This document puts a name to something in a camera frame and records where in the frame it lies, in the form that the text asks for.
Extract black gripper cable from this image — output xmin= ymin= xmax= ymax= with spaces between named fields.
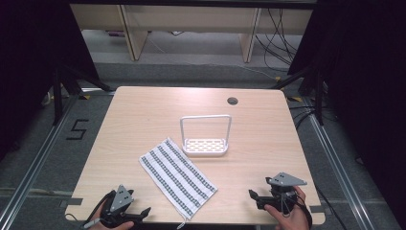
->
xmin=281 ymin=191 xmax=314 ymax=229
xmin=64 ymin=189 xmax=117 ymax=230

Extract black floor cable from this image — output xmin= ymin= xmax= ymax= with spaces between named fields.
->
xmin=313 ymin=184 xmax=350 ymax=230

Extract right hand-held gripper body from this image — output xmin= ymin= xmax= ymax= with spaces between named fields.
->
xmin=257 ymin=172 xmax=308 ymax=215

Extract white rack with handle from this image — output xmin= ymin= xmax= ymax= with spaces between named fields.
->
xmin=179 ymin=114 xmax=233 ymax=157

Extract white striped cloth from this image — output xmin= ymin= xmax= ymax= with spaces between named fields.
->
xmin=138 ymin=136 xmax=219 ymax=221

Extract silver cable plug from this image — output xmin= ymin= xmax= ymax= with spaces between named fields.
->
xmin=79 ymin=218 xmax=102 ymax=230

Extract black hanging cables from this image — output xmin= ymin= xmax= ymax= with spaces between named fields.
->
xmin=254 ymin=8 xmax=304 ymax=72

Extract person's left hand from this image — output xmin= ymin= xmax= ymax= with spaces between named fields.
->
xmin=90 ymin=202 xmax=135 ymax=230

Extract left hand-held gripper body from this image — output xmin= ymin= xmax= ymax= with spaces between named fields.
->
xmin=102 ymin=184 xmax=136 ymax=228

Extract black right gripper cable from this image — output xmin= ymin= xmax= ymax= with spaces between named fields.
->
xmin=281 ymin=191 xmax=314 ymax=229

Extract person's right hand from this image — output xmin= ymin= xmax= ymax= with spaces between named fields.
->
xmin=263 ymin=186 xmax=310 ymax=230

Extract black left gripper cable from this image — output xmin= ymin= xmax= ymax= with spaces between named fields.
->
xmin=64 ymin=189 xmax=117 ymax=230

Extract aluminium floor rail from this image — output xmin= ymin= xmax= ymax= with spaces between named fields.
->
xmin=286 ymin=95 xmax=377 ymax=230
xmin=0 ymin=87 xmax=116 ymax=230

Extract black floor cables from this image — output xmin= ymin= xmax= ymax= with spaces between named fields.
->
xmin=288 ymin=104 xmax=333 ymax=130

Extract black curtain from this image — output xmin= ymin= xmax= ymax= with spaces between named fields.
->
xmin=0 ymin=0 xmax=101 ymax=161
xmin=286 ymin=0 xmax=406 ymax=221

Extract black metal stand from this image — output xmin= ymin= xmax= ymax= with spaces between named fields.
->
xmin=270 ymin=64 xmax=326 ymax=127
xmin=52 ymin=62 xmax=113 ymax=127

